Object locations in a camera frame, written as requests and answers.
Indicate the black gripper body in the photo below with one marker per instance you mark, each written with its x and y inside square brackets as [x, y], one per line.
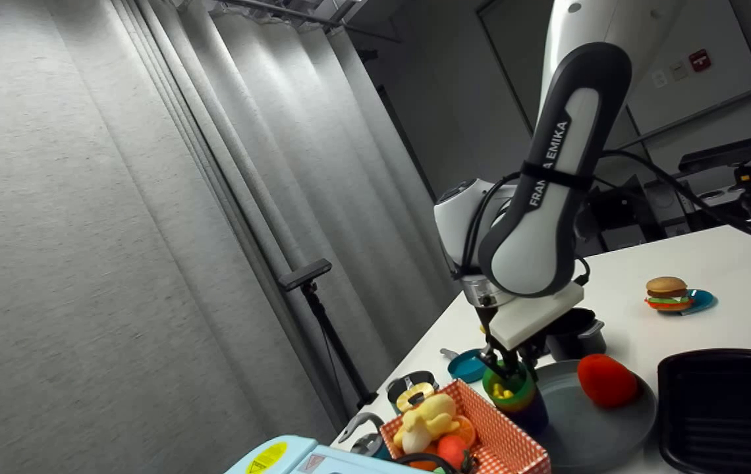
[513, 360]

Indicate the rainbow stacking cups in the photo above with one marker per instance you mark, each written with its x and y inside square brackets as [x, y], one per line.
[518, 399]

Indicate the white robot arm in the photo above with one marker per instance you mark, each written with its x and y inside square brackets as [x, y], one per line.
[510, 243]

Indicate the orange red plush ball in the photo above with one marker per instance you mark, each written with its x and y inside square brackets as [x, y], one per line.
[608, 383]

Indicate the grey round plate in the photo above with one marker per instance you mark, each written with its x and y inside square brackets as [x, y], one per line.
[583, 439]

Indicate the burger plush toy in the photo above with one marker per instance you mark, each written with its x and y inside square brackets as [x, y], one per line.
[668, 297]

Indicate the light blue toy toaster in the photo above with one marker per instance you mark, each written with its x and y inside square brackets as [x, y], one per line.
[294, 453]

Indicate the blue measuring cup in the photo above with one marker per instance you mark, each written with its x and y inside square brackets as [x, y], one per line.
[464, 365]

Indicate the orange checkered basket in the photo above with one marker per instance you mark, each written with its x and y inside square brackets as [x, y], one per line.
[497, 443]

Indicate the small blue dish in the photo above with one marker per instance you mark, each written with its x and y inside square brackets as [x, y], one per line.
[701, 302]

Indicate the black plastic tray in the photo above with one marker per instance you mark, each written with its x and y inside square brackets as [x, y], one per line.
[704, 412]

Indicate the black tripod stand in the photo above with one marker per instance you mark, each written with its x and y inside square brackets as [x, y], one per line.
[307, 282]

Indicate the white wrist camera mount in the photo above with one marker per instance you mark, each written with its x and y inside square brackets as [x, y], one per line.
[526, 316]

